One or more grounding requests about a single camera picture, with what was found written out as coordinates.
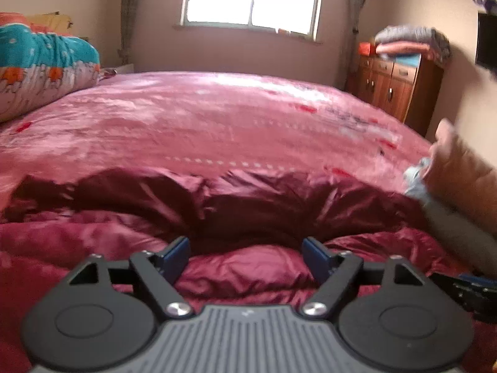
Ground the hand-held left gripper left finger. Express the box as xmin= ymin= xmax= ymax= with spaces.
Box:
xmin=67 ymin=236 xmax=195 ymax=321

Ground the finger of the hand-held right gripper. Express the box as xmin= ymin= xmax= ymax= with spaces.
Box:
xmin=429 ymin=272 xmax=497 ymax=323

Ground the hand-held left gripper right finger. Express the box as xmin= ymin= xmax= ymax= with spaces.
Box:
xmin=300 ymin=236 xmax=430 ymax=321

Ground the dark red satin quilt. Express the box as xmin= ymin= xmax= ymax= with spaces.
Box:
xmin=0 ymin=166 xmax=497 ymax=373

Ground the light blue cloth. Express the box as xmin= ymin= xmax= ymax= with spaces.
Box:
xmin=402 ymin=156 xmax=434 ymax=207

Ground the bed with pink bedspread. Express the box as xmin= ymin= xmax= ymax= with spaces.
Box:
xmin=0 ymin=71 xmax=497 ymax=373

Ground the wooden cabinet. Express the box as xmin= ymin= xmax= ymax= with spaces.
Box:
xmin=347 ymin=52 xmax=446 ymax=139

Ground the orange box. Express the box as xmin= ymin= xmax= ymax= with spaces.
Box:
xmin=356 ymin=41 xmax=378 ymax=58

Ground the teal folded cloth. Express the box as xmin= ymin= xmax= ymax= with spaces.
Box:
xmin=393 ymin=53 xmax=422 ymax=69

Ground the pink folded blanket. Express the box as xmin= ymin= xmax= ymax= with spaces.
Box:
xmin=375 ymin=42 xmax=432 ymax=58

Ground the teal patterned quilt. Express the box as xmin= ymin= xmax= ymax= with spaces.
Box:
xmin=0 ymin=12 xmax=102 ymax=123

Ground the grey folded blanket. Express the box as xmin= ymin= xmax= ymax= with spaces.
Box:
xmin=374 ymin=25 xmax=452 ymax=65

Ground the grey curtain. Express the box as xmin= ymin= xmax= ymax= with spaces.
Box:
xmin=345 ymin=0 xmax=376 ymax=91
xmin=117 ymin=0 xmax=147 ymax=65

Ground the wall-mounted television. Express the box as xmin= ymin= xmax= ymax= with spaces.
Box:
xmin=475 ymin=12 xmax=497 ymax=67

